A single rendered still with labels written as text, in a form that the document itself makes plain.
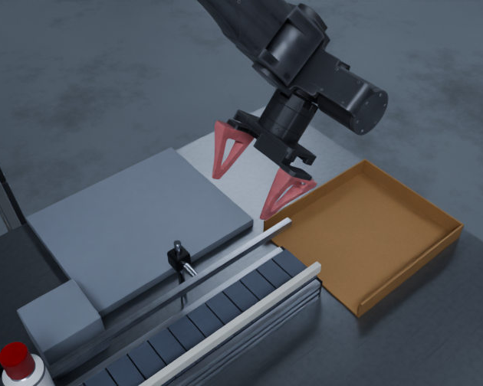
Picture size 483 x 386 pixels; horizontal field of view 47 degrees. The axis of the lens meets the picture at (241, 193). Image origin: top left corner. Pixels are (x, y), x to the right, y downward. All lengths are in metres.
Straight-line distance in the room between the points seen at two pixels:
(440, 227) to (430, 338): 0.27
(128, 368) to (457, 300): 0.60
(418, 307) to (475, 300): 0.11
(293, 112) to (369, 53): 2.77
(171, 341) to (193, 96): 2.18
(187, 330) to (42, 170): 1.83
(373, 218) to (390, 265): 0.12
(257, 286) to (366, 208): 0.34
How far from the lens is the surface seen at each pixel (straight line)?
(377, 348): 1.01
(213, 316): 0.96
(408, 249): 1.15
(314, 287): 1.00
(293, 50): 0.61
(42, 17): 3.97
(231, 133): 0.73
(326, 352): 0.99
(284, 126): 0.68
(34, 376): 0.76
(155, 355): 0.93
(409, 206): 1.24
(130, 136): 2.76
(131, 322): 0.87
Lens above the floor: 1.68
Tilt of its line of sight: 44 degrees down
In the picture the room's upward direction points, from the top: straight up
